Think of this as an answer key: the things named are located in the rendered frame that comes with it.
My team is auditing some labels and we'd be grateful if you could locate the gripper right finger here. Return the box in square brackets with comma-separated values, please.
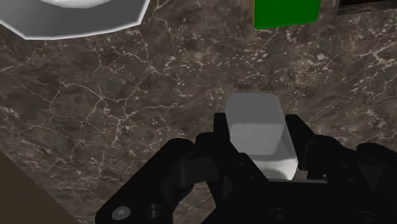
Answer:
[284, 114, 397, 224]

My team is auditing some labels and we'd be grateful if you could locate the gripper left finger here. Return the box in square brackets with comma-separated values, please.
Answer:
[94, 113, 269, 224]

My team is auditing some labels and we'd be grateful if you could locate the grey rounded block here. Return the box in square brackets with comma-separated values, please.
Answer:
[224, 92, 299, 181]

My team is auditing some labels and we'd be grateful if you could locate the green box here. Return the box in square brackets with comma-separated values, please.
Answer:
[253, 0, 322, 31]

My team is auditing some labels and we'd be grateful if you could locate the grey bowl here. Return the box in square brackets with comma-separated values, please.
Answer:
[0, 0, 151, 41]

